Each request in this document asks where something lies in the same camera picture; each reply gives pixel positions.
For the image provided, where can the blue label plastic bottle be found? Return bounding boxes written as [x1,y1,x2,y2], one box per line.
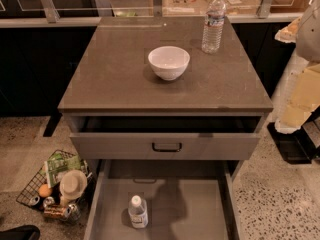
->
[128,195,148,229]

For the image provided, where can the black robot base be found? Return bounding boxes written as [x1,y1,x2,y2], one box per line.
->
[267,107,320,164]

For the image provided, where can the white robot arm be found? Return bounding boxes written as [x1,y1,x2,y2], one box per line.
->
[275,0,320,134]

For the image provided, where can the grey drawer cabinet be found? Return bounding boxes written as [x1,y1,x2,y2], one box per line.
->
[59,17,272,240]

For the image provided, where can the grey top drawer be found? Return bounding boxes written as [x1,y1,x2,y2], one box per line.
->
[71,116,259,160]

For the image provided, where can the grey drawer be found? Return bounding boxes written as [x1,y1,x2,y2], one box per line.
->
[71,116,259,160]
[84,160,244,240]

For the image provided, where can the clear water bottle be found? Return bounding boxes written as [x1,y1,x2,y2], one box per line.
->
[202,0,226,54]

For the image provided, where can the grey middle drawer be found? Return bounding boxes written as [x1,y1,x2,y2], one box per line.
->
[84,160,244,240]

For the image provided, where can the white ceramic bowl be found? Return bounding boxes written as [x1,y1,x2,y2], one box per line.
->
[148,46,190,81]

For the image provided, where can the beige round lid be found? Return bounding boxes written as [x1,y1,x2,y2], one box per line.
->
[59,170,87,200]

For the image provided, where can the green snack packet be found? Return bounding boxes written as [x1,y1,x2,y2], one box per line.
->
[44,151,88,188]

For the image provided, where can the orange fruit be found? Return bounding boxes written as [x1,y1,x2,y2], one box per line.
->
[38,184,53,198]

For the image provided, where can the silver soda can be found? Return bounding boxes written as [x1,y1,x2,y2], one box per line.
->
[43,196,55,208]

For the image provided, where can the brown drink can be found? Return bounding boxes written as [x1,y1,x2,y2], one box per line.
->
[44,205,71,220]

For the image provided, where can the black object floor corner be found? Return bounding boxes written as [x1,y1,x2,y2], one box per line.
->
[0,225,40,240]

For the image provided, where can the black drawer handle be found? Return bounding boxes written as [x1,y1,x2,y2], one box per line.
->
[152,143,182,152]

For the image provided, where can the black wire basket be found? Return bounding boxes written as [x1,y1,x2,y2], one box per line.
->
[16,150,92,211]

